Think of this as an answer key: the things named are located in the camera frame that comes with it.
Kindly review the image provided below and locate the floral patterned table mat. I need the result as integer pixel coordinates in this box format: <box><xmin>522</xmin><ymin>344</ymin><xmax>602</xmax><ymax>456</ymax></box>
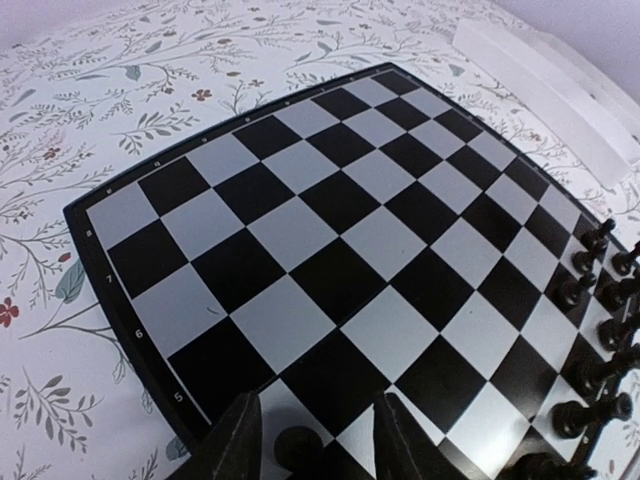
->
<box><xmin>1</xmin><ymin>1</ymin><xmax>639</xmax><ymax>479</ymax></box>

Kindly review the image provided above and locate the white plastic compartment tray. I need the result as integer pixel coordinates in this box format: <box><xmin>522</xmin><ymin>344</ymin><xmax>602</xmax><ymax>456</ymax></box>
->
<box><xmin>453</xmin><ymin>19</ymin><xmax>639</xmax><ymax>188</ymax></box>

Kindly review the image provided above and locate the black chess rook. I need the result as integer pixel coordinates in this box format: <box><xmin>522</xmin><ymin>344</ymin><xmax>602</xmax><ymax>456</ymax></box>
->
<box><xmin>273</xmin><ymin>426</ymin><xmax>324</xmax><ymax>479</ymax></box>

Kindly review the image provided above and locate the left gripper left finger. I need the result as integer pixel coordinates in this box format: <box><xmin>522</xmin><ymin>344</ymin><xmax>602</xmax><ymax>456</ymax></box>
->
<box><xmin>169</xmin><ymin>392</ymin><xmax>263</xmax><ymax>480</ymax></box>

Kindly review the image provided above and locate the black chess bishop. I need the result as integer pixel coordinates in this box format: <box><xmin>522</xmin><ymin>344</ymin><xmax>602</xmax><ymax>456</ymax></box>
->
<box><xmin>513</xmin><ymin>452</ymin><xmax>598</xmax><ymax>480</ymax></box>

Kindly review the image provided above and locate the black and white chessboard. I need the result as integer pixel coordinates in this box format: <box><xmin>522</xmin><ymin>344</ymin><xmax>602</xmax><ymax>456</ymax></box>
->
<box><xmin>64</xmin><ymin>64</ymin><xmax>639</xmax><ymax>479</ymax></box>

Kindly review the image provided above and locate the black chess pawn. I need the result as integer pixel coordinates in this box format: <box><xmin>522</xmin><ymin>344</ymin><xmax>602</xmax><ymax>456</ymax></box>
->
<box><xmin>596</xmin><ymin>316</ymin><xmax>639</xmax><ymax>352</ymax></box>
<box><xmin>555</xmin><ymin>273</ymin><xmax>596</xmax><ymax>309</ymax></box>
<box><xmin>571</xmin><ymin>250</ymin><xmax>597</xmax><ymax>274</ymax></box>

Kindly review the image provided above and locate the black chess king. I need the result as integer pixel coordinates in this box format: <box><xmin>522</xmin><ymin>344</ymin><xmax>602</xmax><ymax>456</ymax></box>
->
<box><xmin>575</xmin><ymin>349</ymin><xmax>639</xmax><ymax>396</ymax></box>

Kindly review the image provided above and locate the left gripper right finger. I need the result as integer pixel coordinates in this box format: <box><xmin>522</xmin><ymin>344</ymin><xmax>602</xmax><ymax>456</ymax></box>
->
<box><xmin>373</xmin><ymin>393</ymin><xmax>466</xmax><ymax>480</ymax></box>

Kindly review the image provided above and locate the black chess piece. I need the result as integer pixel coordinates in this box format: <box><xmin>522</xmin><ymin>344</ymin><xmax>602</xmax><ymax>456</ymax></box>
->
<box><xmin>550</xmin><ymin>393</ymin><xmax>633</xmax><ymax>439</ymax></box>
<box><xmin>600</xmin><ymin>278</ymin><xmax>639</xmax><ymax>311</ymax></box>
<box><xmin>611</xmin><ymin>242</ymin><xmax>640</xmax><ymax>276</ymax></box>
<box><xmin>581</xmin><ymin>218</ymin><xmax>616</xmax><ymax>256</ymax></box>

